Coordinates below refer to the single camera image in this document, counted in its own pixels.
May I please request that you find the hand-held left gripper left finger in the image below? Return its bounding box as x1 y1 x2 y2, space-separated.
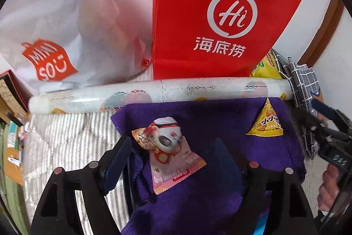
30 135 132 235

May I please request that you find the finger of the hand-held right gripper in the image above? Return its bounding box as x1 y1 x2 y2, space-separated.
311 100 352 128
308 121 352 142

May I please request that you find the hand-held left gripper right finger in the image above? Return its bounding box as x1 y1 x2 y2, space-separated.
213 138 317 235

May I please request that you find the pink panda snack packet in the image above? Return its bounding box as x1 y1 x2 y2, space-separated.
131 117 207 195

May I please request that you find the person's right hand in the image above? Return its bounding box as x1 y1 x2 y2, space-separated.
317 165 344 214

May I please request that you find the purple towel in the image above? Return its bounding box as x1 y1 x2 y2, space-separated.
111 97 307 235

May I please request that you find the grey checked cloth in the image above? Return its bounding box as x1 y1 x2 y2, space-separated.
272 49 322 160

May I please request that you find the yellow triangular snack packet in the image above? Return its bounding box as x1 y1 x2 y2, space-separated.
246 98 284 136

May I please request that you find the yellow snack bag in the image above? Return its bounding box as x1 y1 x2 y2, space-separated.
250 49 284 78

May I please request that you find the rolled patterned plastic sheet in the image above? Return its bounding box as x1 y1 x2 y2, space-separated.
29 78 292 114

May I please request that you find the wooden nightstand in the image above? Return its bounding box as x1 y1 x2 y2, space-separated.
5 145 26 186

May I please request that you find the patterned book box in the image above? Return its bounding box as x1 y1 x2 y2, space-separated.
0 70 31 125

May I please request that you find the red paper bag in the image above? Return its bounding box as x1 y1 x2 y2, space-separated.
152 0 306 80

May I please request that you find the white plastic shopping bag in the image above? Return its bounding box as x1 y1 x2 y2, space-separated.
0 0 154 88

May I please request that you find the wooden bed frame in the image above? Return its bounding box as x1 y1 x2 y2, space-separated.
298 0 344 66

